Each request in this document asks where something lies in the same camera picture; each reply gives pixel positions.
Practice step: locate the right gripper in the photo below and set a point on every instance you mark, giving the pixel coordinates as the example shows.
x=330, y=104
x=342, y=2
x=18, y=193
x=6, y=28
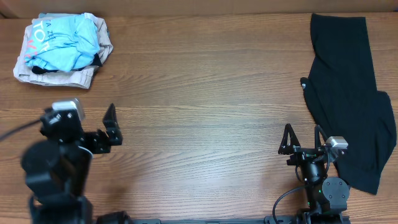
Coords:
x=294, y=144

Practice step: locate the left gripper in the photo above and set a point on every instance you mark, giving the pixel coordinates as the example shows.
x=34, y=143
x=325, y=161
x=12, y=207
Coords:
x=101, y=139

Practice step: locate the light blue t-shirt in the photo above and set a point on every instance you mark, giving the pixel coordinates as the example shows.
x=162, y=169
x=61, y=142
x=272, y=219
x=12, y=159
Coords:
x=63, y=43

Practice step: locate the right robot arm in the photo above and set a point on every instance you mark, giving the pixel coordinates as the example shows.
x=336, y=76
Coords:
x=326, y=196

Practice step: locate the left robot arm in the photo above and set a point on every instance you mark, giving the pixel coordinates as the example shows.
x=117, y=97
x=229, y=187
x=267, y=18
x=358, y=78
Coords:
x=57, y=168

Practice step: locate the folded black garment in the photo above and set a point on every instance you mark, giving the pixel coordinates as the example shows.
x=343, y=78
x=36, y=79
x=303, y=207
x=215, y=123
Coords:
x=38, y=71

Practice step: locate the black garment on right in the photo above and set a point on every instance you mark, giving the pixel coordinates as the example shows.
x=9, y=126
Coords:
x=341, y=95

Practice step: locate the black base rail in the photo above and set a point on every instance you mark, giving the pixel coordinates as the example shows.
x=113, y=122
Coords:
x=211, y=221

